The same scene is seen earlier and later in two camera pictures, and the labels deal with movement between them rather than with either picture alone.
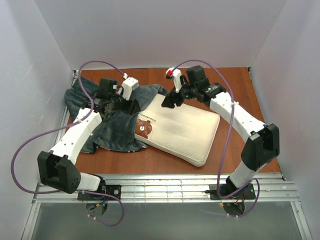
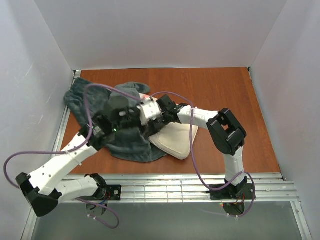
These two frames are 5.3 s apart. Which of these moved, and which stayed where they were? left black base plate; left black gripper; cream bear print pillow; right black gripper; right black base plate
Moved: cream bear print pillow; right black gripper; left black gripper
Stayed: left black base plate; right black base plate
